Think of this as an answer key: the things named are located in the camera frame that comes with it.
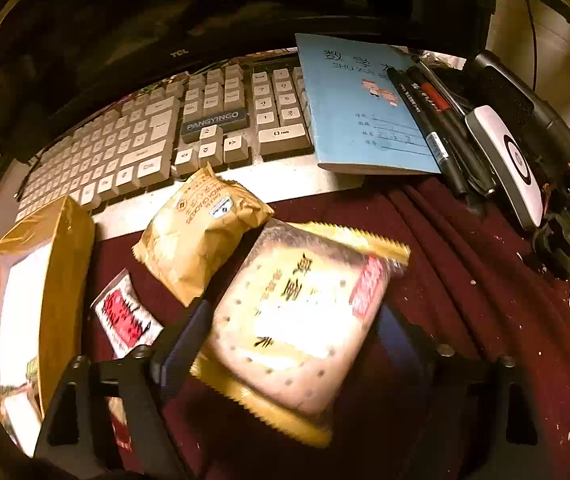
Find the dark red cloth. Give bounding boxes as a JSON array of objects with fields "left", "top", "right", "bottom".
[{"left": 84, "top": 175, "right": 570, "bottom": 480}]

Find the blue notebook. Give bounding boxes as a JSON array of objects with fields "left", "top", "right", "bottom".
[{"left": 295, "top": 33, "right": 442, "bottom": 176}]

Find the yellow label cracker packet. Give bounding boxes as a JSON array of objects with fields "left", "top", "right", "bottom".
[{"left": 190, "top": 219, "right": 412, "bottom": 449}]

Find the red and white snack packet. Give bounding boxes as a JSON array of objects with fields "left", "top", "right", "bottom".
[{"left": 91, "top": 268, "right": 166, "bottom": 361}]

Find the yellow puffed snack packet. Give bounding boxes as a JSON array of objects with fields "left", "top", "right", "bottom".
[{"left": 132, "top": 163, "right": 275, "bottom": 307}]

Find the white power bank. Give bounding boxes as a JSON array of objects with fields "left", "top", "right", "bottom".
[{"left": 464, "top": 104, "right": 546, "bottom": 232}]

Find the beige keyboard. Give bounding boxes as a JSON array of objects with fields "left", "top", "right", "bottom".
[{"left": 15, "top": 54, "right": 316, "bottom": 222}]

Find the black pen red label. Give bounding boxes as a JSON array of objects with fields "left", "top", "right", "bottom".
[{"left": 406, "top": 66, "right": 498, "bottom": 196}]

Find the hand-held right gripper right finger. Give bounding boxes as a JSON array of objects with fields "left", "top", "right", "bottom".
[{"left": 372, "top": 302, "right": 556, "bottom": 480}]

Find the black pen white print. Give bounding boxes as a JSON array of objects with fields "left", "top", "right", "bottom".
[{"left": 386, "top": 66, "right": 470, "bottom": 198}]

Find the thin silver pen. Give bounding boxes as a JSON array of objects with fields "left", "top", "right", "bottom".
[{"left": 415, "top": 51, "right": 466, "bottom": 118}]

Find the green pea snack packet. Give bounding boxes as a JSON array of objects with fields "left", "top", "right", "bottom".
[{"left": 0, "top": 356, "right": 42, "bottom": 412}]

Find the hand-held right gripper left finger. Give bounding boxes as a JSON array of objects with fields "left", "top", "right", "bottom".
[{"left": 32, "top": 297, "right": 216, "bottom": 480}]

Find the white tray box yellow tape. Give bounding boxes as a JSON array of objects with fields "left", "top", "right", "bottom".
[{"left": 0, "top": 195, "right": 97, "bottom": 459}]

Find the black cable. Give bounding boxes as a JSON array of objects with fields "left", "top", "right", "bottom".
[{"left": 519, "top": 0, "right": 539, "bottom": 97}]

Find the black monitor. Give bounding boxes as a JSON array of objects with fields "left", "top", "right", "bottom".
[{"left": 0, "top": 0, "right": 496, "bottom": 162}]

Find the black handheld device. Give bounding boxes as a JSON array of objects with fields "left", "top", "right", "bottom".
[{"left": 465, "top": 50, "right": 570, "bottom": 186}]

